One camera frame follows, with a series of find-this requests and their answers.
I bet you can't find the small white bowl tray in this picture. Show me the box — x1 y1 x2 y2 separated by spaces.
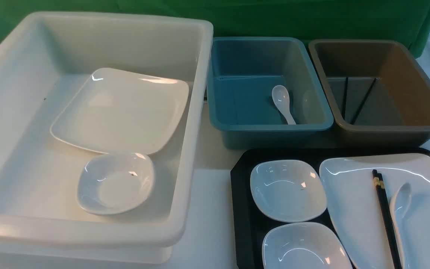
249 160 327 223
261 222 353 269

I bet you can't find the white ceramic spoon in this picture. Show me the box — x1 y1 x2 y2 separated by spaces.
271 85 296 125
389 182 412 269

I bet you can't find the large white square plate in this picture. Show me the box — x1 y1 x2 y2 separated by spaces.
319 153 430 269

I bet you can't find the white square plate in bin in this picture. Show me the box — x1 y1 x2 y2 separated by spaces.
50 68 190 155

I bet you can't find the small white bowl in bin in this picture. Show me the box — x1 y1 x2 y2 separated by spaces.
77 153 156 216

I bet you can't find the large white plastic bin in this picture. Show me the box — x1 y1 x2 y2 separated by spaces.
0 12 214 265

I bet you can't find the teal plastic bin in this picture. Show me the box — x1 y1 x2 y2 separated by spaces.
206 36 334 150

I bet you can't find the white ceramic spoon in bin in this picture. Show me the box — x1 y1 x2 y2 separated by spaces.
271 85 296 125

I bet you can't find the brown plastic bin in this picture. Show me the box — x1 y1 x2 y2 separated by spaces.
308 39 430 147

